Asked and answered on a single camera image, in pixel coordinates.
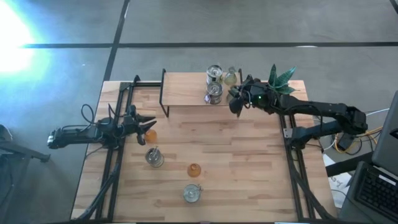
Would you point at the glass jar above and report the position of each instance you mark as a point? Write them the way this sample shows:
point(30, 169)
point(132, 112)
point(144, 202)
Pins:
point(191, 193)

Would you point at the green plant in white pot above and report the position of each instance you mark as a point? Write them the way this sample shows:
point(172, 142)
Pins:
point(278, 81)

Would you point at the white paper sheet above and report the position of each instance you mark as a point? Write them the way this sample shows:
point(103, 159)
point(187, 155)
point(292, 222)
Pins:
point(339, 183)

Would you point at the dark grey chair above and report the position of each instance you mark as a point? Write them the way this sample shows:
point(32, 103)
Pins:
point(28, 152)

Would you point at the black metal table frame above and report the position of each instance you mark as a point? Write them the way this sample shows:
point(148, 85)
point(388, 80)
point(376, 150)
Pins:
point(149, 84)

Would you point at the black stand bar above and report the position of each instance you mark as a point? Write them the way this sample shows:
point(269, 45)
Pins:
point(345, 166)

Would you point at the grey laptop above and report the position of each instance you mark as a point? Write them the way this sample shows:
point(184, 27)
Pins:
point(376, 189)

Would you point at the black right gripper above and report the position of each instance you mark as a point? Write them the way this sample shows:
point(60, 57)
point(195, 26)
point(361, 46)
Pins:
point(259, 93)

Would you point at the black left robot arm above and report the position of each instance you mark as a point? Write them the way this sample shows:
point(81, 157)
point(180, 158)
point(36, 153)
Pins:
point(74, 137)

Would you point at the candle tin nut label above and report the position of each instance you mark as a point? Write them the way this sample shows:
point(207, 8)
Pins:
point(215, 91)

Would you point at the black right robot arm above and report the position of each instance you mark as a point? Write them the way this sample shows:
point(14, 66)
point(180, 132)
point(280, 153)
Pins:
point(326, 109)

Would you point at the wooden shelf riser black legs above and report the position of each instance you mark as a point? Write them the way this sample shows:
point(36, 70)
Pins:
point(183, 90)

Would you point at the amber glass candle holder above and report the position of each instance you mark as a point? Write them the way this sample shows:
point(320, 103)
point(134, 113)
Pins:
point(194, 170)
point(151, 137)

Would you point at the silver scented candle tin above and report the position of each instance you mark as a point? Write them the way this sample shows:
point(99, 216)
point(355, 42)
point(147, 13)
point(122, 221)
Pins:
point(214, 74)

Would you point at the candle tin cake label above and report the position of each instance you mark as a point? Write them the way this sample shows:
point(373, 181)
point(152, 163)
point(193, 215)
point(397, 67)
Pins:
point(154, 158)

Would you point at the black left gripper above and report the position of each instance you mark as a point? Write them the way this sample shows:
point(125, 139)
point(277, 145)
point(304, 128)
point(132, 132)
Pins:
point(133, 124)

